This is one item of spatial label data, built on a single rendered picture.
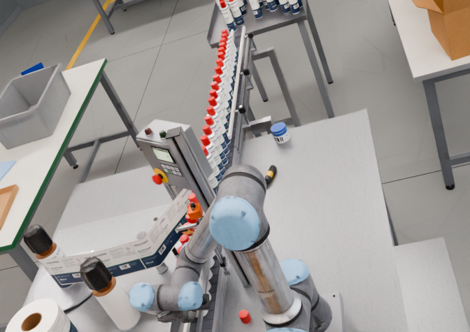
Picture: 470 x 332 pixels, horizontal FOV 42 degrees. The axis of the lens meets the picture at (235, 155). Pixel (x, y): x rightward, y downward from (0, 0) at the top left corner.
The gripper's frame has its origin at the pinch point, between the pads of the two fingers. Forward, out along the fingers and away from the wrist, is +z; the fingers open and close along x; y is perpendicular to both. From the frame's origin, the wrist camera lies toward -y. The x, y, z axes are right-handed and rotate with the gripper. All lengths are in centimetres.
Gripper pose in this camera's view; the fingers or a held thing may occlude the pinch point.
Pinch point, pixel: (196, 311)
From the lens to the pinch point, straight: 203.0
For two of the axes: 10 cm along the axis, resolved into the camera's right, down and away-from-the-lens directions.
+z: 3.4, 3.6, 8.7
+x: 1.1, 9.0, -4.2
